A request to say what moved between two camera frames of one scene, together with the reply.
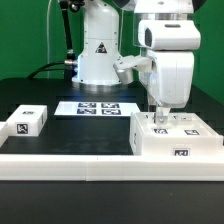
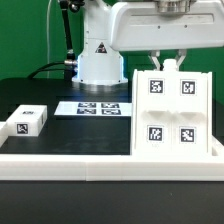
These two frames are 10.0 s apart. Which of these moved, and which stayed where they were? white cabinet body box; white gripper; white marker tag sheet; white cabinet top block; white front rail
Moved: white gripper; white cabinet body box
Stayed: white marker tag sheet; white cabinet top block; white front rail
